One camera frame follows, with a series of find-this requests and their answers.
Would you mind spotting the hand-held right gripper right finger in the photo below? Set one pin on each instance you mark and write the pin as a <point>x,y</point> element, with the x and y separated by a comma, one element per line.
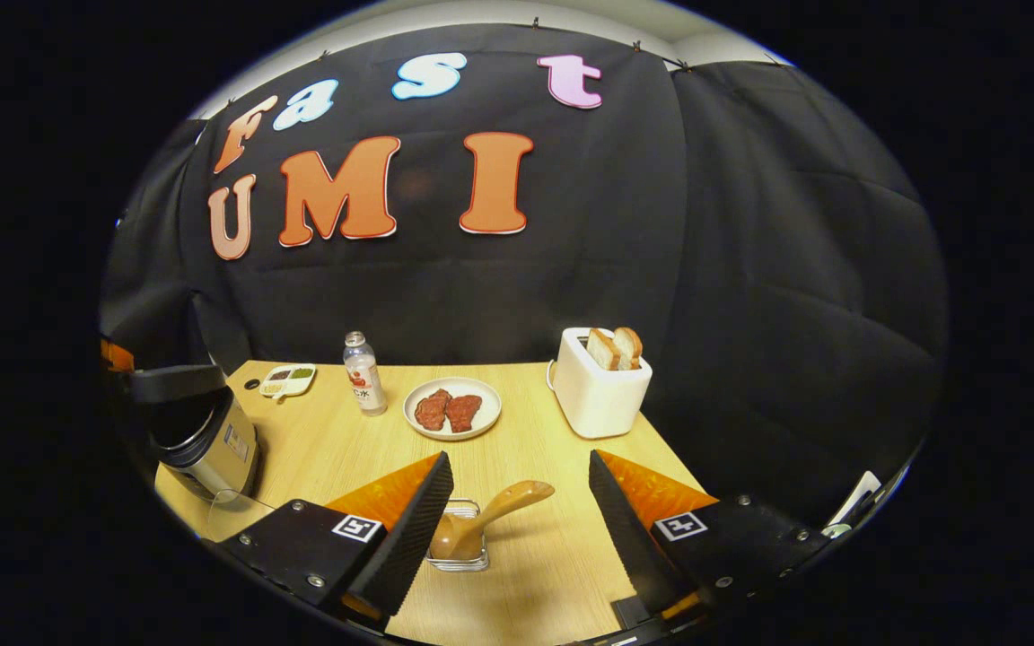
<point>629,547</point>

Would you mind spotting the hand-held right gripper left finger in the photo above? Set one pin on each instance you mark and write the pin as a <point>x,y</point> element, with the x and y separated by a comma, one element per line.
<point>409,547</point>

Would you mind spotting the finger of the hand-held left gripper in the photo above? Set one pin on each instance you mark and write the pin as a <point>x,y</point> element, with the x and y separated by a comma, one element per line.
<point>118,356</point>

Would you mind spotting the wooden spoon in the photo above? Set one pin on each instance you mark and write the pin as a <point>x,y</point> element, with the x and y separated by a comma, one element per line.
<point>499,507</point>

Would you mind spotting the silver black rice cooker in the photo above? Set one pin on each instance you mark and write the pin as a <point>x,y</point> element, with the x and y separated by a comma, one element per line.
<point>221,449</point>

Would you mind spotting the red meat piece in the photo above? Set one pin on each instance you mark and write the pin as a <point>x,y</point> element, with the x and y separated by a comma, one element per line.
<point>464,413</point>
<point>432,410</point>

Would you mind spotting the white toaster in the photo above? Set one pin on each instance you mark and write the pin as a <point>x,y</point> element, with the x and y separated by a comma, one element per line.
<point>598,399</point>

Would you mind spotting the white round plate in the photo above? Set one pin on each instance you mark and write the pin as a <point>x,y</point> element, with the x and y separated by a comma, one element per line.
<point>490,408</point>

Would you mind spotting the small white condiment dish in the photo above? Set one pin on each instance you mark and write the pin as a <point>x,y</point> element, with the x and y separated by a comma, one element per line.
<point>288,381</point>

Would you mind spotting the clear glass tray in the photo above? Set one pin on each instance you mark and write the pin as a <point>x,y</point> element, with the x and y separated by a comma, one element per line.
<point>239,516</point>

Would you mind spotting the clear drink bottle red label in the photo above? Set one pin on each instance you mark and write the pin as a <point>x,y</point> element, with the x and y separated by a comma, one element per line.
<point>366,377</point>

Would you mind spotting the toast slice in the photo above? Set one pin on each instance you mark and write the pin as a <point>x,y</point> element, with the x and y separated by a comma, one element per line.
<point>602,350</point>
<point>629,345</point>

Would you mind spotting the black backdrop cloth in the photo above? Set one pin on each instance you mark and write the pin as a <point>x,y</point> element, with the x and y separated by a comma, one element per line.
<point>705,269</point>

